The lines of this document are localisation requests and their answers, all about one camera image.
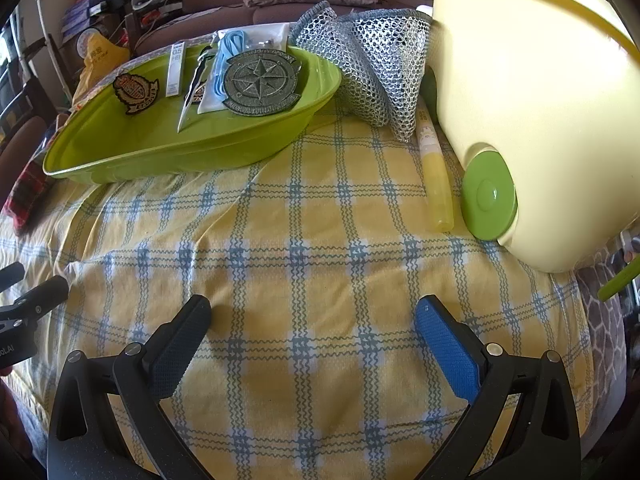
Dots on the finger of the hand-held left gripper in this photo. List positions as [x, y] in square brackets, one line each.
[10, 276]
[40, 294]

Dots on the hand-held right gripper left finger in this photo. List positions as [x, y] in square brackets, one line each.
[175, 355]

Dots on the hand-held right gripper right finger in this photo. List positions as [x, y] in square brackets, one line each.
[445, 345]

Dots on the red plaid pouch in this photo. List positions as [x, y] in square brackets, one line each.
[25, 195]

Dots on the green plastic tray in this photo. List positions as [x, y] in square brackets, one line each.
[150, 145]

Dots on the small dagger-shaped ornament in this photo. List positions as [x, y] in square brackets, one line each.
[192, 92]

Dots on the white pencil lead box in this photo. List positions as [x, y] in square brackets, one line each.
[175, 70]

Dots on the pale yellow plastic basin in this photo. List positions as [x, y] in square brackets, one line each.
[525, 85]

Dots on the grey mesh bag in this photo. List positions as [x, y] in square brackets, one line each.
[370, 75]

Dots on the round grey compass patch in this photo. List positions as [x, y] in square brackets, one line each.
[262, 82]

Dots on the yellow checked cloth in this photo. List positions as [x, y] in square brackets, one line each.
[300, 260]

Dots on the grey stone-pattern blanket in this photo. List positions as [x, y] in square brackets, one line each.
[600, 310]

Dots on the wooden chair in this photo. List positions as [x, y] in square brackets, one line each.
[15, 110]

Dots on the yellow tube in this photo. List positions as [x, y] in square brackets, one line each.
[435, 175]

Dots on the yellow bag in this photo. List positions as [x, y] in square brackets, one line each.
[97, 55]

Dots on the stack of blue boxes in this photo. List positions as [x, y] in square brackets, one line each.
[82, 15]

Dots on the brown sofa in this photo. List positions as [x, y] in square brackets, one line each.
[320, 20]

